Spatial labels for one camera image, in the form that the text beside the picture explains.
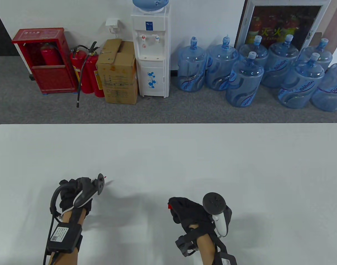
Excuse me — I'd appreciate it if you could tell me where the person's right hand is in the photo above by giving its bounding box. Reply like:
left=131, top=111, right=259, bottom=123
left=168, top=197, right=216, bottom=231

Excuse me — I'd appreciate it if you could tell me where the person's left hand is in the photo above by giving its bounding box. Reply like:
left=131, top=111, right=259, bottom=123
left=59, top=177, right=94, bottom=213

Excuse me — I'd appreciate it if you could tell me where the person's right forearm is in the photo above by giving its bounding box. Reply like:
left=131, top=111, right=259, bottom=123
left=188, top=224, right=222, bottom=265

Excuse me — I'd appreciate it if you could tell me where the person's left forearm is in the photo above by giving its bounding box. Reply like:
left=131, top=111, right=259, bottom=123
left=47, top=207, right=87, bottom=265

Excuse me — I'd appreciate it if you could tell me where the black white right hand controller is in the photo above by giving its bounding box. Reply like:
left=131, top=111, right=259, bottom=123
left=203, top=192, right=232, bottom=238

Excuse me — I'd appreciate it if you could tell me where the black wrist sensor box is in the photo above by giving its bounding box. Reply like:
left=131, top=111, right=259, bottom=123
left=220, top=251, right=237, bottom=265
left=46, top=224, right=83, bottom=252

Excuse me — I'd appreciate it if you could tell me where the red fire extinguisher cabinet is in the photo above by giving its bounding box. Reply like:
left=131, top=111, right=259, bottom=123
left=12, top=28, right=78, bottom=95

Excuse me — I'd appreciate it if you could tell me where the red fire extinguisher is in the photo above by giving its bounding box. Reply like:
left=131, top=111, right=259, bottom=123
left=76, top=41, right=105, bottom=108
left=70, top=45, right=95, bottom=94
left=40, top=42, right=63, bottom=67

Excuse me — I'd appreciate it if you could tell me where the brown cardboard box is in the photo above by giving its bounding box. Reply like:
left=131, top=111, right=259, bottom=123
left=96, top=39, right=138, bottom=105

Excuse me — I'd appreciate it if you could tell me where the group of blue water jugs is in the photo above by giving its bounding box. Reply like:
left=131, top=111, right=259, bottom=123
left=177, top=35, right=337, bottom=112

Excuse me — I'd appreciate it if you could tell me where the white water dispenser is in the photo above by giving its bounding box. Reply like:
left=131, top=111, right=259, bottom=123
left=130, top=5, right=172, bottom=98

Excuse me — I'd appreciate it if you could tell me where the blue dispenser bottle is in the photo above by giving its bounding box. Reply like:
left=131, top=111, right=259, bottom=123
left=132, top=0, right=169, bottom=12

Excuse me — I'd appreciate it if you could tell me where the framed poster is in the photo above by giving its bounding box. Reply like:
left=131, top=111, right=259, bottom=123
left=234, top=0, right=332, bottom=51

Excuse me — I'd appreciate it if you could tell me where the black glove cable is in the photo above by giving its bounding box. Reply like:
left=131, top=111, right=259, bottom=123
left=43, top=207, right=61, bottom=265

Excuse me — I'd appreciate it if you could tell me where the white wall socket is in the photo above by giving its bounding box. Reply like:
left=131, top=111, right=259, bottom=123
left=106, top=18, right=120, bottom=34

